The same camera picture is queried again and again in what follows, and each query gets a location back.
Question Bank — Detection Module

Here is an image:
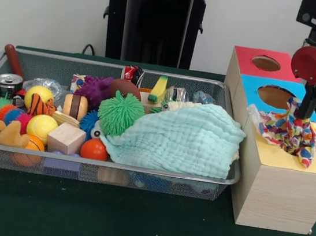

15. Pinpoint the colourful patterned cloth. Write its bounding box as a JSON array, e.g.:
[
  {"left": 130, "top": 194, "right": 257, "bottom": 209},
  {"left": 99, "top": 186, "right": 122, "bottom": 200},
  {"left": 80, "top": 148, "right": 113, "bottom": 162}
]
[{"left": 239, "top": 91, "right": 316, "bottom": 171}]

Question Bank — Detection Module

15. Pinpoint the light blue waffle cloth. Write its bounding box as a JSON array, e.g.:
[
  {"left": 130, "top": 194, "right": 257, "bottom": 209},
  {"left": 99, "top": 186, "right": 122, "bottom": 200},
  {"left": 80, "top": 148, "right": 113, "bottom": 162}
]
[{"left": 98, "top": 90, "right": 250, "bottom": 182}]

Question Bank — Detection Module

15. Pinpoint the wooden box with three holes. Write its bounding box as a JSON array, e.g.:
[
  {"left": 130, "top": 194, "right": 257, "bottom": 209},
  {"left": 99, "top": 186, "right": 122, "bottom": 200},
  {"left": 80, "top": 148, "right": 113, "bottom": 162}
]
[{"left": 206, "top": 44, "right": 316, "bottom": 236}]

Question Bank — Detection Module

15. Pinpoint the shallow metal mesh bin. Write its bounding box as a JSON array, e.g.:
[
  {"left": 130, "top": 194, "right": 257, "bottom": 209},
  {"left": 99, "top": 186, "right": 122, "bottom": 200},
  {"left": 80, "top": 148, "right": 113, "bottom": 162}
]
[{"left": 0, "top": 43, "right": 254, "bottom": 205}]

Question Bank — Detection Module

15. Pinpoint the yellow toy banana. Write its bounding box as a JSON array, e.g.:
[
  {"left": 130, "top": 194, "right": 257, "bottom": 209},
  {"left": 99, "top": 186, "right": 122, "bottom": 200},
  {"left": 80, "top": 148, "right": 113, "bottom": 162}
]
[{"left": 147, "top": 73, "right": 169, "bottom": 104}]

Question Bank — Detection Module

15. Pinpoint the large green spiky ball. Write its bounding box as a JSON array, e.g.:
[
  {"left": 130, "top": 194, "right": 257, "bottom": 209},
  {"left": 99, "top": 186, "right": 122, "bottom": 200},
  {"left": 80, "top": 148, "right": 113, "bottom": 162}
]
[{"left": 95, "top": 87, "right": 148, "bottom": 140}]

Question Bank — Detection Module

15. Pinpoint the purple rubber toy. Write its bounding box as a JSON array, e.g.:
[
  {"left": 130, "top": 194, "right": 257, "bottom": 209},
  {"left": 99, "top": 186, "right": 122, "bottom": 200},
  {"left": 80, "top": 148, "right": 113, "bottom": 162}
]
[{"left": 73, "top": 72, "right": 116, "bottom": 113}]

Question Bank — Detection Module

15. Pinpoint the dark green table cloth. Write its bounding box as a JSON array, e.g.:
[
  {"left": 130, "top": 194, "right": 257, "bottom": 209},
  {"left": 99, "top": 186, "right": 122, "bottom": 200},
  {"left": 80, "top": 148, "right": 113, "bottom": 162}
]
[{"left": 0, "top": 42, "right": 316, "bottom": 236}]

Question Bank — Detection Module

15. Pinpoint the red orange rubber ball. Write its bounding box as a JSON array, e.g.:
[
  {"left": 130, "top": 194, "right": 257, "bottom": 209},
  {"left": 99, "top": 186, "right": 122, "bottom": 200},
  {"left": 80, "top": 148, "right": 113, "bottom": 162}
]
[{"left": 79, "top": 137, "right": 111, "bottom": 162}]

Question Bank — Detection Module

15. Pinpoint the wooden toy burger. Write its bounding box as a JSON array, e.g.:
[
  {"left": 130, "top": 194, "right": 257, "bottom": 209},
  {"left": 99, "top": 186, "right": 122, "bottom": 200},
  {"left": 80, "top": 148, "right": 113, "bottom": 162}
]
[{"left": 61, "top": 93, "right": 90, "bottom": 123}]

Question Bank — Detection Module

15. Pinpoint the wooden cube block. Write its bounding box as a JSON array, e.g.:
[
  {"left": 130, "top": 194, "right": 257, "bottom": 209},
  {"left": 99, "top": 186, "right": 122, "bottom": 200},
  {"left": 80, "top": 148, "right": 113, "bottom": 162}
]
[{"left": 44, "top": 119, "right": 88, "bottom": 157}]

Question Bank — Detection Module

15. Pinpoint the yellow ball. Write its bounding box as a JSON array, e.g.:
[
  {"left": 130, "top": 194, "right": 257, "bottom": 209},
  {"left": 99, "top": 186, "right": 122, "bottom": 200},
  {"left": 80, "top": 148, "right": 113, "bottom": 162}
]
[{"left": 24, "top": 112, "right": 60, "bottom": 146}]

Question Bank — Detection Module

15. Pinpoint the orange plush toy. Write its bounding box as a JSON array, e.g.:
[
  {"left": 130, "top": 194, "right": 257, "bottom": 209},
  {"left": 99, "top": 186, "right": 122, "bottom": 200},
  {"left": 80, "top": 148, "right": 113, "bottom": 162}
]
[{"left": 0, "top": 118, "right": 32, "bottom": 148}]

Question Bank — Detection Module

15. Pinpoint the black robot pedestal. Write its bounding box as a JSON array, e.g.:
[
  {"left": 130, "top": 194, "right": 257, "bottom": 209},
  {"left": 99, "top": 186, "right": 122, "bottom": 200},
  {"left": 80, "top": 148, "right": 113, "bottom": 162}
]
[{"left": 92, "top": 0, "right": 222, "bottom": 73}]

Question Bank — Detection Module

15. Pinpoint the black cable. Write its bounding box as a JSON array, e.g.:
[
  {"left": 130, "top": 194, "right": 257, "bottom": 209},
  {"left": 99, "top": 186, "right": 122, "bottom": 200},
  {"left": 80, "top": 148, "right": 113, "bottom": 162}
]
[{"left": 81, "top": 43, "right": 98, "bottom": 57}]

